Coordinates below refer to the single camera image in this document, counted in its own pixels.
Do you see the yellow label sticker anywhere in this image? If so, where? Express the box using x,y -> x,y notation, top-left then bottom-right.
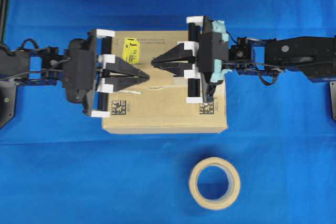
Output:
122,37 -> 140,64

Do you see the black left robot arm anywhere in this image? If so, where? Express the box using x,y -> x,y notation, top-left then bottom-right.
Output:
1,29 -> 150,127

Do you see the brown cardboard box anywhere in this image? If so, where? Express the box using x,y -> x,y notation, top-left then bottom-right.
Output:
102,31 -> 227,134

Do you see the blue table cloth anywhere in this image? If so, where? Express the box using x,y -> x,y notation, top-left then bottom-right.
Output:
1,0 -> 335,223

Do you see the beige masking tape roll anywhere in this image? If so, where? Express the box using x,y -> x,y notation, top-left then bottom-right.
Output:
188,157 -> 241,210

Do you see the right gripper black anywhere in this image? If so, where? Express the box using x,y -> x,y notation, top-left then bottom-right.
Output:
151,16 -> 230,103

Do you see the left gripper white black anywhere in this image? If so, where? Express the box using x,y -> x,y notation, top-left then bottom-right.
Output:
61,29 -> 150,118

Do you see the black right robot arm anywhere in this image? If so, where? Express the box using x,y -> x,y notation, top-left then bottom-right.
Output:
151,16 -> 335,113

